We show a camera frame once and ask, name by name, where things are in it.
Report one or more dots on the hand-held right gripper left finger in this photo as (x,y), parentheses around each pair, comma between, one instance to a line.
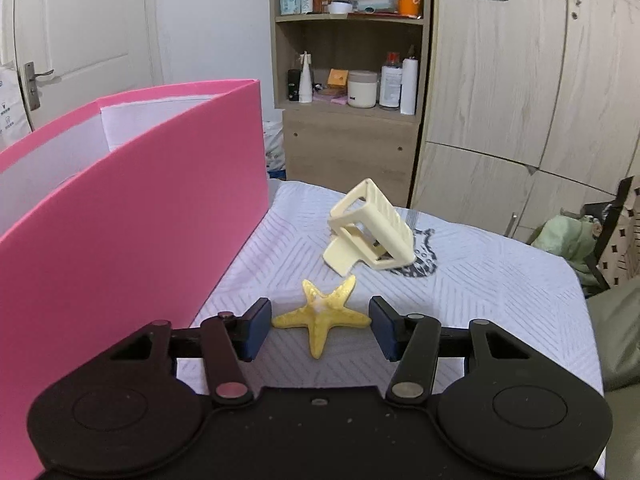
(257,327)

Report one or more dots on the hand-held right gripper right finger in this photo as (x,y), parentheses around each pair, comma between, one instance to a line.
(382,330)

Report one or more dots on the yellow starfish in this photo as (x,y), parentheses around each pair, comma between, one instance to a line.
(320,320)

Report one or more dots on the pink cardboard box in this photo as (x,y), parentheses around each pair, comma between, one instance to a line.
(125,235)

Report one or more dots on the cream hair claw clip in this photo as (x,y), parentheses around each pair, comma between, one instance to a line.
(380,225)

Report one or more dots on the white patterned tablecloth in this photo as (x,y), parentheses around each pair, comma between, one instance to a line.
(500,300)

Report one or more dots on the white plastic tissue pack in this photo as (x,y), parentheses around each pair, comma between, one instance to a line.
(275,150)

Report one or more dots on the wooden shelf unit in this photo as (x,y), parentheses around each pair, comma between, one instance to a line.
(350,150)

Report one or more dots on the light green cloth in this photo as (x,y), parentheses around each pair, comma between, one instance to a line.
(567,242)

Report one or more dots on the flat pink packet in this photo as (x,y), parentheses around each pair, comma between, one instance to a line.
(334,98)

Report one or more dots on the olive green duvet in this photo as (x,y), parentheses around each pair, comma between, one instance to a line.
(620,340)

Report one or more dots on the white round jar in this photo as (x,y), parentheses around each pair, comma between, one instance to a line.
(362,91)

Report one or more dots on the small black bottle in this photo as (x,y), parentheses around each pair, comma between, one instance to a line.
(293,87)

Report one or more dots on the tall white bottle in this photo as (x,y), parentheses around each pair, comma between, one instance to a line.
(409,87)

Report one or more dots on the white can red cap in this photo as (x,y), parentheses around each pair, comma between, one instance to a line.
(390,85)

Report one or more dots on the white spray bottle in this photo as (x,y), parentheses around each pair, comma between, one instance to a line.
(305,82)

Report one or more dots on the small orange box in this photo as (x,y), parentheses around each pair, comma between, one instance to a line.
(337,78)

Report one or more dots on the patterned tote bag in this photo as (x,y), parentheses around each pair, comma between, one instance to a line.
(622,240)

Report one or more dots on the light wooden wardrobe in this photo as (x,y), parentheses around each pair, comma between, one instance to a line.
(500,85)

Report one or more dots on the white bowl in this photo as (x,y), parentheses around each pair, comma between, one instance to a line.
(340,8)

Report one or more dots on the white wrapped bundle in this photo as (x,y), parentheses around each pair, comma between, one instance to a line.
(372,2)

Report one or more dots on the white printed paper sheet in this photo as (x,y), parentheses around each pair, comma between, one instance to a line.
(10,110)

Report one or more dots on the white door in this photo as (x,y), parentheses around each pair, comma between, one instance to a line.
(90,25)

